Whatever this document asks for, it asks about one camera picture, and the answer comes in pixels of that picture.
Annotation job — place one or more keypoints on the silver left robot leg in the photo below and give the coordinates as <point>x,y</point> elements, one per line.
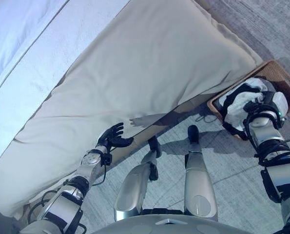
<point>132,190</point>

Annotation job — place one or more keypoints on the white duvet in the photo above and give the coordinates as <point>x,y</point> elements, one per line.
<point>25,48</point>

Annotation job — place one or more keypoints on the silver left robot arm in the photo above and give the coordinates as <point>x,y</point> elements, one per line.
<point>91,165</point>

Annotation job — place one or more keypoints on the ruffled white garment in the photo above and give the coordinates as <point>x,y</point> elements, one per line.
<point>237,109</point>

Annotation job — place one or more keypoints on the beige bed blanket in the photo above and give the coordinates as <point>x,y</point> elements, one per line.
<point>135,73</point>

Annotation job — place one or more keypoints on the black garment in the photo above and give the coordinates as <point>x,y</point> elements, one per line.
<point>236,131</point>

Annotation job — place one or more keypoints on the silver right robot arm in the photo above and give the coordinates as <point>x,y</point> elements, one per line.
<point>269,136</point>

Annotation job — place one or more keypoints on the brown wicker basket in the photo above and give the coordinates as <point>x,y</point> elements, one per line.
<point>276,73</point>

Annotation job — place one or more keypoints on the brown bed base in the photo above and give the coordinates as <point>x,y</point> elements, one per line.
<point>183,107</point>

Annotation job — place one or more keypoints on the grey rug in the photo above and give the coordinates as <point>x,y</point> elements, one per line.
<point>232,175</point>

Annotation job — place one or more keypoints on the grey robot torso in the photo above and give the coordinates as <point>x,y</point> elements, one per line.
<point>164,226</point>

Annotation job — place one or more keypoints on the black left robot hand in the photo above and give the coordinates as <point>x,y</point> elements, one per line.
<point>110,139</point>

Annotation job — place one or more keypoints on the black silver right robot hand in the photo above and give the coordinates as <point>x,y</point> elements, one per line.
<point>280,103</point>

